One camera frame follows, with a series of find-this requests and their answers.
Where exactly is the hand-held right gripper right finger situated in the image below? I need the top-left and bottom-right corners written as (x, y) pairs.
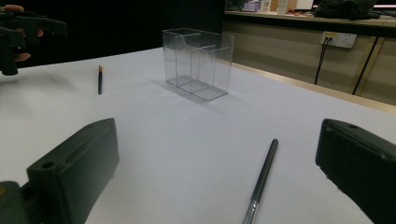
top-left (315, 118), bottom-right (396, 224)

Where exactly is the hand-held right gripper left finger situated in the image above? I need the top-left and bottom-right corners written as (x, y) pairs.
top-left (26, 118), bottom-right (120, 224)

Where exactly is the black pen with silver band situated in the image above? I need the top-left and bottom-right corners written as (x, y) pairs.
top-left (241, 138), bottom-right (279, 224)

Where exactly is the clear plastic divided holder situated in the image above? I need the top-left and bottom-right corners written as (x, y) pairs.
top-left (162, 27), bottom-right (235, 102)

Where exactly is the dark edged long counter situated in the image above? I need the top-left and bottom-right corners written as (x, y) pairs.
top-left (223, 10), bottom-right (396, 39)

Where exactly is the black bag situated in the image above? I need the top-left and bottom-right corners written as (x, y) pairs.
top-left (313, 0), bottom-right (378, 21)

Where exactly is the white cup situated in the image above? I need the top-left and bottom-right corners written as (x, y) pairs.
top-left (276, 0), bottom-right (290, 16)

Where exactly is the purple box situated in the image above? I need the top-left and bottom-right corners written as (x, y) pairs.
top-left (243, 0), bottom-right (262, 13)

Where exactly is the black power cable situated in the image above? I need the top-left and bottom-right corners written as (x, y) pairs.
top-left (314, 36), bottom-right (332, 86)

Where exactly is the white wall socket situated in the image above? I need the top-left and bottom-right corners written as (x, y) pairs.
top-left (319, 31), bottom-right (358, 49)

